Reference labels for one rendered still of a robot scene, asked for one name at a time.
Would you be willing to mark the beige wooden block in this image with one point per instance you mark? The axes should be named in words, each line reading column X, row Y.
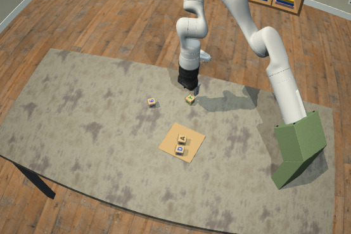
column 179, row 150
column 190, row 100
column 182, row 140
column 151, row 103

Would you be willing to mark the tan square mat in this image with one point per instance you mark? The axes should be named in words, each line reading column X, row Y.
column 193, row 142

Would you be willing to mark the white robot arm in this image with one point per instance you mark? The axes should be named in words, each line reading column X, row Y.
column 263, row 42

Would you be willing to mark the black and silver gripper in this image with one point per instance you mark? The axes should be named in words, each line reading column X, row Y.
column 188, row 71

